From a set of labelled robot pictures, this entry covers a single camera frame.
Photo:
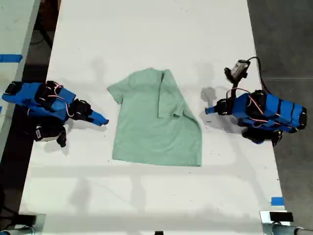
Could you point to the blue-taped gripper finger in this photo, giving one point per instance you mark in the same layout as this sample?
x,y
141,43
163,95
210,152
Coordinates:
x,y
212,112
211,108
95,122
100,117

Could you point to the pale green T-shirt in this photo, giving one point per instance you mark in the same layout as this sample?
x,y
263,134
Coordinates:
x,y
156,122

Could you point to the blue and black robot arm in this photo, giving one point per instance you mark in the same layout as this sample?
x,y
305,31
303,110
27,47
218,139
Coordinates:
x,y
271,111
23,96

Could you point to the long blue tape strip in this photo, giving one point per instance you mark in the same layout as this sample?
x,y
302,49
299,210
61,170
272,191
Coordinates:
x,y
11,58

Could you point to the white side table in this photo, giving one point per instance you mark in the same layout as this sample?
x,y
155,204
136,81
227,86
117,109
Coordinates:
x,y
14,31

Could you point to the short blue tape piece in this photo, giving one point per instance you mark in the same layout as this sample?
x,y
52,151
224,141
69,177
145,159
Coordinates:
x,y
277,201

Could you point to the small black box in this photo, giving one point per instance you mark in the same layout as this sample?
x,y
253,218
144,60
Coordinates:
x,y
27,219
281,217

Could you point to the small dark block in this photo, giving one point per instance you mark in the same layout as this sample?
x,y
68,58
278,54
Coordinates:
x,y
159,233

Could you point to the black camera stalk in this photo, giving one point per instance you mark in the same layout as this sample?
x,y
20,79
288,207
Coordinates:
x,y
235,89

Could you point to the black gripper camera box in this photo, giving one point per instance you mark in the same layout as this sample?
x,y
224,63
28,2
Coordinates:
x,y
238,69
45,134

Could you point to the metal table clamp bracket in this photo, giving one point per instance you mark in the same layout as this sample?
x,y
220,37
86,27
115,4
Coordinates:
x,y
40,224
265,220

